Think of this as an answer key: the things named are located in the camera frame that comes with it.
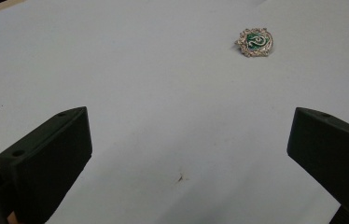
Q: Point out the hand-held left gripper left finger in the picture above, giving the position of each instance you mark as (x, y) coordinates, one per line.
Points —
(46, 165)

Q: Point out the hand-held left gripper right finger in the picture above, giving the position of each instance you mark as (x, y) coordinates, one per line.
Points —
(334, 149)

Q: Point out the green and silver crest badge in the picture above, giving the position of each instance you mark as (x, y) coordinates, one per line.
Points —
(255, 42)

